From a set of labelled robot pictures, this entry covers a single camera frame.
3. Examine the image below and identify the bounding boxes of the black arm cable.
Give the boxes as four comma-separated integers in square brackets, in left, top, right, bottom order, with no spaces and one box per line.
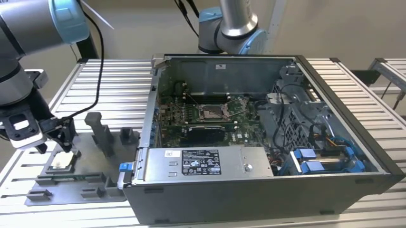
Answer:
[174,0,202,37]

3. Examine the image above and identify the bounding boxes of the silver power supply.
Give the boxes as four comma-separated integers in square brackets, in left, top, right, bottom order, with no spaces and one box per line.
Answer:
[136,146,275,180]

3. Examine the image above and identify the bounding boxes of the white cable tie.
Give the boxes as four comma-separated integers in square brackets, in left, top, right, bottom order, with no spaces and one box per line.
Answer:
[80,0,115,30]

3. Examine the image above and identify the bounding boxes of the thin locking lever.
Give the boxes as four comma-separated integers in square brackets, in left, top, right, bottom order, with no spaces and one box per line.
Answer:
[229,104,247,117]
[186,92,202,107]

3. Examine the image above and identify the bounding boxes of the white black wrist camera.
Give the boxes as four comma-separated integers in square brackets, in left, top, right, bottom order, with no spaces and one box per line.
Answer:
[0,113,46,150]

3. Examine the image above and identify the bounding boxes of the silver CPU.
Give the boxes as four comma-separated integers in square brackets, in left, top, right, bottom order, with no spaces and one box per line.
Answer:
[51,152,76,168]

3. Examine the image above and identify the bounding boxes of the neighbouring slatted metal table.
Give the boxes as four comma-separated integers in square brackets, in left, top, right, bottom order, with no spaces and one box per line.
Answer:
[369,57,406,95]

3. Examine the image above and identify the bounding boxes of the CPU socket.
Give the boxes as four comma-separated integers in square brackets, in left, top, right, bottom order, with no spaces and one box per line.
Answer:
[196,104,229,122]

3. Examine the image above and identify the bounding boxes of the metal socket cover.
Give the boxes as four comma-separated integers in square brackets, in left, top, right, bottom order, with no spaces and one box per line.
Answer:
[223,95,251,112]

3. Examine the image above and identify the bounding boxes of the black stand post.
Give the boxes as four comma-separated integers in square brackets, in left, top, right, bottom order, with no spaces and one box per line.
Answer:
[76,35,99,60]

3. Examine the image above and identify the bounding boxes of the black disk cable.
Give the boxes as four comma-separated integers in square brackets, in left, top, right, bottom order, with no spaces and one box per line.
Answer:
[309,121,330,152]

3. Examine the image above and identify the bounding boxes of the blue disk carrier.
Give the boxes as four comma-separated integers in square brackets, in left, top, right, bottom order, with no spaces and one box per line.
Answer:
[299,159,365,174]
[291,147,355,159]

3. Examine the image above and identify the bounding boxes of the black block beside table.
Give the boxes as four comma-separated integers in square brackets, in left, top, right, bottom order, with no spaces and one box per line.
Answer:
[350,69,381,88]

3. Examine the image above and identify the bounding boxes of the grey parts rack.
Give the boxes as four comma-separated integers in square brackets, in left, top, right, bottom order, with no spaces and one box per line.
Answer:
[24,111,142,207]

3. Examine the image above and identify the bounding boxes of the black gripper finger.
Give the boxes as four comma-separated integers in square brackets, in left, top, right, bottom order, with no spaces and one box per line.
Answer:
[34,118,59,154]
[47,116,79,153]

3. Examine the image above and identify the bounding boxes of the dark grey PC case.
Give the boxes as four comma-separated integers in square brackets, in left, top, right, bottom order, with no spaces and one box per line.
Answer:
[116,53,406,225]

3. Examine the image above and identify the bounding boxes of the grey metal drive cage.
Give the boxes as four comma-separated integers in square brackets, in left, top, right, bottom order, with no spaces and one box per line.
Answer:
[257,64,378,176]

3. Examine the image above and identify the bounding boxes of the black graphics card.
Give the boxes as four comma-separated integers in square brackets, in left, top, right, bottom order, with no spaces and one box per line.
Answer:
[186,125,227,144]

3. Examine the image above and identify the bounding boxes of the grey wrist camera block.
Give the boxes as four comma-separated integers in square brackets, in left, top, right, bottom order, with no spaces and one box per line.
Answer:
[24,69,50,89]

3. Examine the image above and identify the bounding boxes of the green RAM stick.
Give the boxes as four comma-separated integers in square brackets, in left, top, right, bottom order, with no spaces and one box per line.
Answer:
[38,174,104,180]

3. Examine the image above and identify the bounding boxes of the green motherboard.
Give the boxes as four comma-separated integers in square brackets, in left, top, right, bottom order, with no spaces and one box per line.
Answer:
[154,95,270,148]

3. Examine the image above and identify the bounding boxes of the black RAM slot bank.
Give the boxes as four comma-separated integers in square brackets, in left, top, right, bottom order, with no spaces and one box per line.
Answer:
[182,92,231,104]
[187,120,239,126]

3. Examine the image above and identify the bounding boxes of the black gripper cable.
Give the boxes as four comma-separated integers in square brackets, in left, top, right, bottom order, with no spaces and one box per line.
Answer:
[59,0,106,119]

